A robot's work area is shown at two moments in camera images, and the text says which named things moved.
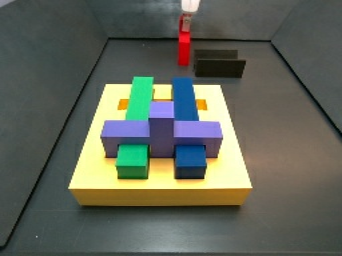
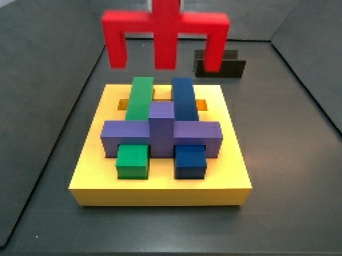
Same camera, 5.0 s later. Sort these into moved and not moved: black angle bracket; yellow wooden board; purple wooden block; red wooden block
Moved: red wooden block
Not moved: yellow wooden board; purple wooden block; black angle bracket
